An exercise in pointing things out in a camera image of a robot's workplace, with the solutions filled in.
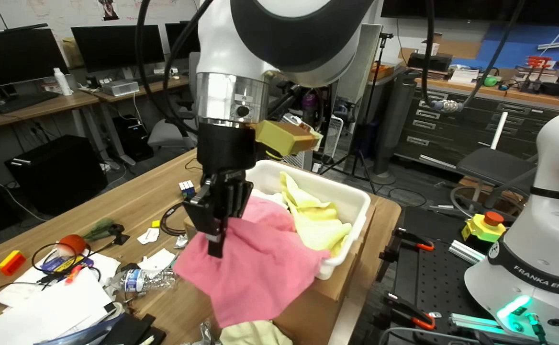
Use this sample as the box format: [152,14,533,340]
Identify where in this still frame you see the crushed clear plastic bottle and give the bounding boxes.
[108,261,179,299]

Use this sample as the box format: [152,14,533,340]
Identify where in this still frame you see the white plastic bottle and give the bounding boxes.
[51,66,74,98]

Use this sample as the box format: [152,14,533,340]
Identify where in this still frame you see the pale green cloth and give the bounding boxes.
[217,319,294,345]

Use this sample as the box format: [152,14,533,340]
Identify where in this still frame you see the black desk keyboard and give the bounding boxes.
[0,94,58,117]

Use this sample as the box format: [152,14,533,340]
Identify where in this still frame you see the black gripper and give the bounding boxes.
[181,121,259,259]

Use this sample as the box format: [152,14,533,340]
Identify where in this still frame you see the black cable loop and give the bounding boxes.
[158,198,198,238]

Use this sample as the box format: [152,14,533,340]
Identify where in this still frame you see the black computer tower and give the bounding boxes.
[3,135,108,217]

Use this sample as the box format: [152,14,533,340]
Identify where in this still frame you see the white plastic bin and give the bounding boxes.
[242,160,372,282]

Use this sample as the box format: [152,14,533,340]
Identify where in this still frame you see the large white paper tag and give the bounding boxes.
[135,248,177,276]

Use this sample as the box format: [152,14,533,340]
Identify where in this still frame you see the yellow red emergency stop button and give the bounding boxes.
[459,209,506,246]

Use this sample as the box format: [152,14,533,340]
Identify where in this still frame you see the white mesh tower case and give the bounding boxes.
[303,114,346,173]

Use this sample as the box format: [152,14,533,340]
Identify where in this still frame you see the wooden office desk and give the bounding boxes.
[93,75,192,167]
[0,92,104,169]

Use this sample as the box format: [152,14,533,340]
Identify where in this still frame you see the white paper sheets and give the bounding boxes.
[0,252,125,345]

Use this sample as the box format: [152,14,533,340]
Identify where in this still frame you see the pink cloth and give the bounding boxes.
[171,196,332,330]

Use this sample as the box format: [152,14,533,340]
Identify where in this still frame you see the red yellow toy block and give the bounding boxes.
[0,248,26,278]

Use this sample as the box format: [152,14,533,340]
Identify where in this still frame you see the small Rubik's cube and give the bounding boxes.
[177,179,196,200]

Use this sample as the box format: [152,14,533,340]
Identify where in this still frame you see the brown cardboard box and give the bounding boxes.
[271,198,380,345]

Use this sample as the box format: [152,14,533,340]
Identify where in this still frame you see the bright yellow cloth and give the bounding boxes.
[277,171,353,257]

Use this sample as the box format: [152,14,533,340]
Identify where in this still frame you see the orange black clamp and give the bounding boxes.
[376,227,436,265]
[382,292,438,334]

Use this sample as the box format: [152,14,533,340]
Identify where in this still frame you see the black drawer tool cabinet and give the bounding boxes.
[392,85,559,177]

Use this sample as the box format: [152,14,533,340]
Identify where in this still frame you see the black flat box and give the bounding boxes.
[95,313,168,345]

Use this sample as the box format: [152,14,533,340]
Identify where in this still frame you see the black tripod stand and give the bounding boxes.
[319,31,397,194]

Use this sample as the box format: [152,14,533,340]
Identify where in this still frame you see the tan wrist camera box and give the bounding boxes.
[250,119,325,161]

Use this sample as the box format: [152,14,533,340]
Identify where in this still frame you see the red round object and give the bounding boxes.
[57,234,89,257]

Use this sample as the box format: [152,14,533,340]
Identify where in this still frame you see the black computer monitor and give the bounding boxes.
[68,23,166,73]
[162,20,202,58]
[0,25,70,92]

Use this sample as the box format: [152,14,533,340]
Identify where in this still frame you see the green handled tool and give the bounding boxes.
[83,219,129,248]

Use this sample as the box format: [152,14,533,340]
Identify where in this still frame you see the small white paper tag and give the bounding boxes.
[135,227,160,246]

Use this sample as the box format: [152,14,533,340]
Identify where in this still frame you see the white flat electronic device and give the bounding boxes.
[108,77,141,98]

